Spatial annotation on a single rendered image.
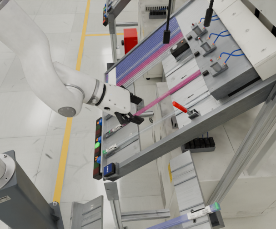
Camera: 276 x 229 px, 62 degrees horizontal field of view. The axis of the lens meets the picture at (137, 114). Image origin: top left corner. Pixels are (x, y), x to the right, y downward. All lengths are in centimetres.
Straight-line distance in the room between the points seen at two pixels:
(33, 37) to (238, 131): 107
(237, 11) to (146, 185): 129
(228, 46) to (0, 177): 99
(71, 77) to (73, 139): 139
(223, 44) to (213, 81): 14
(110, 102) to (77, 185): 117
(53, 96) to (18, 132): 166
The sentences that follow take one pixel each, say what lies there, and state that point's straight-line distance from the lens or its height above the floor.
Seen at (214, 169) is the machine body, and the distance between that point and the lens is 115.
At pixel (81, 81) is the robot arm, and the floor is 116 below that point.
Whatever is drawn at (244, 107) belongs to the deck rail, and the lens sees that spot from 75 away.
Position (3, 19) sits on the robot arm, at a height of 136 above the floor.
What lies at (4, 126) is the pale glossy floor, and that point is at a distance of 236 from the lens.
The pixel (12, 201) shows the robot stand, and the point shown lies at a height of 57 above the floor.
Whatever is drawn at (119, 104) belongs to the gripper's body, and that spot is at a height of 107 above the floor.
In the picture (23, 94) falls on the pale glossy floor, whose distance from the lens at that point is 260.
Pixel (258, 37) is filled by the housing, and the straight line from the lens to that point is 74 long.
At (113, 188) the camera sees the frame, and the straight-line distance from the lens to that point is 96.
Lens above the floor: 158
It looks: 48 degrees down
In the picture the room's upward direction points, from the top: straight up
